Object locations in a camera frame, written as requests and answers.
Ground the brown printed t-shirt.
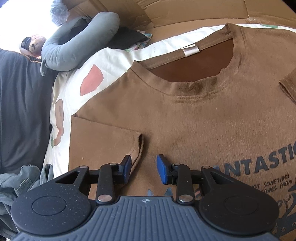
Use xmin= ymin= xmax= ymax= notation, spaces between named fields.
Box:
xmin=69 ymin=24 xmax=295 ymax=240

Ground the cream bear print bedsheet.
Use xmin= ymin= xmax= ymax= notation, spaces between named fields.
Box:
xmin=45 ymin=24 xmax=295 ymax=176

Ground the grey denim garment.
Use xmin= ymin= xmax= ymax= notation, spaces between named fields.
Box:
xmin=1 ymin=164 xmax=54 ymax=239

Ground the dark grey pillow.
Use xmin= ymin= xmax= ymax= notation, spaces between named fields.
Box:
xmin=1 ymin=50 xmax=58 ymax=173

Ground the grey neck pillow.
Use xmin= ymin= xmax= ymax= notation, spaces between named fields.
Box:
xmin=40 ymin=11 xmax=120 ymax=76

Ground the small teddy bear toy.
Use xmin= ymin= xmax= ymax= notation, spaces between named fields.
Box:
xmin=20 ymin=36 xmax=46 ymax=58

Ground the brown cardboard sheet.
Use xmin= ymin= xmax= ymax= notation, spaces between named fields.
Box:
xmin=63 ymin=0 xmax=295 ymax=42

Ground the white pillow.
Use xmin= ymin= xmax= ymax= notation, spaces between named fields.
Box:
xmin=50 ymin=0 xmax=70 ymax=26

